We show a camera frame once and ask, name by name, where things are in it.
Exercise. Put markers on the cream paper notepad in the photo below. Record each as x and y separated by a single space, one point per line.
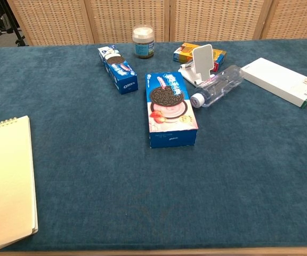
8 184

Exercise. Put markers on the pink strawberry Oreo box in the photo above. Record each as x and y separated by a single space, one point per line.
169 112

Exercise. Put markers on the blue table cloth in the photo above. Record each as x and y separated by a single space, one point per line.
169 186

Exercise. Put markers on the blue long Oreo box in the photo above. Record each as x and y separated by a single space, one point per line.
117 70

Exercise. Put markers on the clear plastic water bottle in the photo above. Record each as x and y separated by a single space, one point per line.
217 86

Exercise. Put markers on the white folding phone stand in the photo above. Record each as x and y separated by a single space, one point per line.
200 65

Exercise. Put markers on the orange snack box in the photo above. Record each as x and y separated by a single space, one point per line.
185 54

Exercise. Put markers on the white-lidded jar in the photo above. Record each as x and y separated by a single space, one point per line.
143 41

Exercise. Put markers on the woven folding screen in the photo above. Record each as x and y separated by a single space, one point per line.
153 21

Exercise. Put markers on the white flat carton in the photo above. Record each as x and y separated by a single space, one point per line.
281 80

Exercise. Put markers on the black tripod stand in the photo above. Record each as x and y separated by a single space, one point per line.
11 24

